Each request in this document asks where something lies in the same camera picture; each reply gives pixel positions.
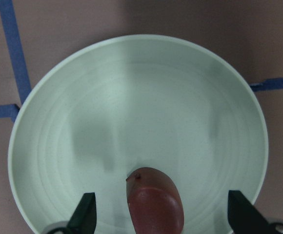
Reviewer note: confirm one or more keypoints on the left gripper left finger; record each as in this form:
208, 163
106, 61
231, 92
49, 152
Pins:
84, 218

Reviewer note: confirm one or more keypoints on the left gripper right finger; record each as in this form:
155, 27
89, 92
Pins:
244, 218

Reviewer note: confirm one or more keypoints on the dark red bun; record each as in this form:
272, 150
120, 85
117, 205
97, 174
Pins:
154, 202

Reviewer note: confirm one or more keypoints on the light green plate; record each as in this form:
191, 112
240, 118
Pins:
131, 102

